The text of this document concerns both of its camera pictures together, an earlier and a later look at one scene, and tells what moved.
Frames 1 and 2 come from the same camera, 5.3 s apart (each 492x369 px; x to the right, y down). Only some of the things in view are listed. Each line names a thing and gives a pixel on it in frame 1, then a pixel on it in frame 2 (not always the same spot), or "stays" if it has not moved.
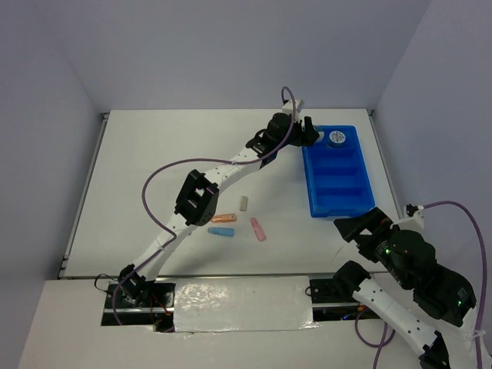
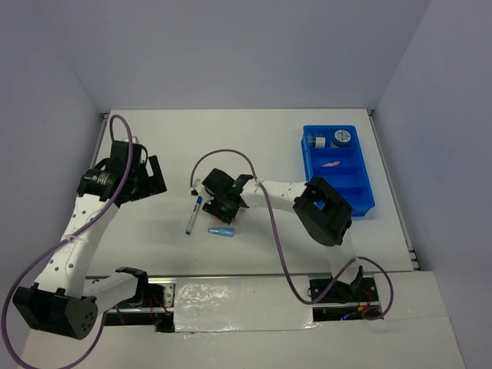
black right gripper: [376, 221] to [212, 209]
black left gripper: [307, 137] to [153, 184]
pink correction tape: [257, 229] to [331, 164]
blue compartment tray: [339, 183] stays
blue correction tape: [224, 231] stays
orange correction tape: [225, 217] stays
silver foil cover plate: [224, 304] stays
